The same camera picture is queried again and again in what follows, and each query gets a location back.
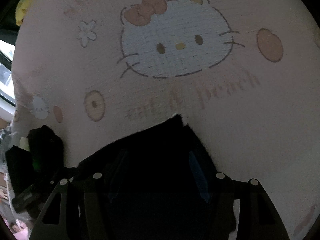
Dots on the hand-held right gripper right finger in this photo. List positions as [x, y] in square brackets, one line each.
[197, 175]

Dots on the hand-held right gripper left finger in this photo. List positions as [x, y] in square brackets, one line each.
[116, 180]

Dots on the black shorts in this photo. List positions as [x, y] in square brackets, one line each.
[155, 142]

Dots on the grey white cloth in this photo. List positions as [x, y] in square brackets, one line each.
[6, 135]

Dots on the pink cat print blanket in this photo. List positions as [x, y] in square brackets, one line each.
[225, 130]

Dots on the window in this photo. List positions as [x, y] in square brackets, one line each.
[5, 52]

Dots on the yellow plush toy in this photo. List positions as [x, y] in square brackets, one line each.
[23, 10]

